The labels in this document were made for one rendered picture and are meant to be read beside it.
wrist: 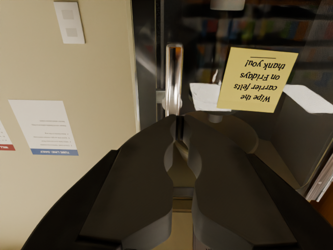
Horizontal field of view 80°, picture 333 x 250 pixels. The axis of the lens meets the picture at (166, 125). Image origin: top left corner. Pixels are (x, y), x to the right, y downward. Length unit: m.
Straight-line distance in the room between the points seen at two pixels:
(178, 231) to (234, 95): 0.26
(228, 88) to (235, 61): 0.03
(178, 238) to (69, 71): 0.63
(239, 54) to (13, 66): 0.78
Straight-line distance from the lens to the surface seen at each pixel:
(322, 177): 0.42
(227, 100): 0.27
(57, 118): 0.91
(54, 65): 0.81
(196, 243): 0.41
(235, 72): 0.26
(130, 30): 0.25
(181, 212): 0.40
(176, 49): 0.19
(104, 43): 0.72
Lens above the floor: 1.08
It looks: 33 degrees up
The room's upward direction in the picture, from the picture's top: 179 degrees counter-clockwise
